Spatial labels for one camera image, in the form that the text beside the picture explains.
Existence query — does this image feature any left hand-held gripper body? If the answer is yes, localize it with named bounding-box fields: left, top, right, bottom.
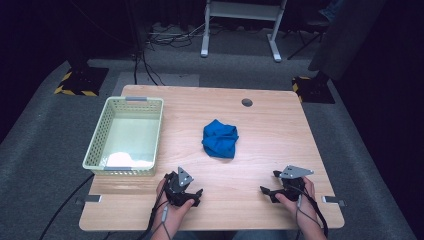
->
left=163, top=166, right=195, bottom=205

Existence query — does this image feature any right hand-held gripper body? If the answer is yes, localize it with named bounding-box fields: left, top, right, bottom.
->
left=279, top=164, right=314, bottom=202

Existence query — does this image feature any blue printed T-shirt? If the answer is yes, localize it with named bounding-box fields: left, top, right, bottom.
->
left=201, top=118, right=240, bottom=160

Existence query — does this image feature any person's right hand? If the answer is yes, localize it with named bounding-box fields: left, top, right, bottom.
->
left=275, top=176, right=320, bottom=228

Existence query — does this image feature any person's left hand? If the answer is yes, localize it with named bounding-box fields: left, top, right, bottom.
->
left=155, top=178, right=196, bottom=230

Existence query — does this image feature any pale green plastic basket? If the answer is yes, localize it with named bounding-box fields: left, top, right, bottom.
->
left=82, top=95, right=165, bottom=177

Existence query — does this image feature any black yellow striped stand base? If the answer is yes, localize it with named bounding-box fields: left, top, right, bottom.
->
left=291, top=75, right=336, bottom=105
left=53, top=65, right=110, bottom=98

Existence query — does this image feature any black chair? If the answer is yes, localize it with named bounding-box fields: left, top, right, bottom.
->
left=285, top=13, right=332, bottom=62

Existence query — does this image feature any dark grey curtain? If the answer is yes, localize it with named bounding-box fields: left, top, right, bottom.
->
left=307, top=0, right=388, bottom=82

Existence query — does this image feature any black metal stand pole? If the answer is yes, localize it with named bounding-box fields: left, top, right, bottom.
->
left=124, top=0, right=150, bottom=63

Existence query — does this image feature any left hand-held gripper cable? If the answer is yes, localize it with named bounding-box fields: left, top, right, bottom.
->
left=138, top=179, right=173, bottom=240

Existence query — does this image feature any hand-held gripper cable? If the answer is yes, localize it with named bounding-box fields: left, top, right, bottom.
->
left=294, top=186, right=330, bottom=239
left=138, top=179, right=173, bottom=240

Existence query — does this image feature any right hand-held gripper cable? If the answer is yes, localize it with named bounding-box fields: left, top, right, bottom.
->
left=294, top=186, right=330, bottom=239

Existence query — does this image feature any grey metal table bracket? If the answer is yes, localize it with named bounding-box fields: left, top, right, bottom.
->
left=321, top=195, right=348, bottom=208
left=75, top=194, right=103, bottom=206

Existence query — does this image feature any thick black floor cable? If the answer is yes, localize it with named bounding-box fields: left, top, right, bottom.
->
left=38, top=173, right=96, bottom=240

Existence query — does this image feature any bundle of floor cables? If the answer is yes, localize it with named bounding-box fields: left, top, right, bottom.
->
left=145, top=21, right=209, bottom=52

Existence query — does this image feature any white metal desk frame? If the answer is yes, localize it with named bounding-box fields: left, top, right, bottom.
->
left=199, top=0, right=288, bottom=64

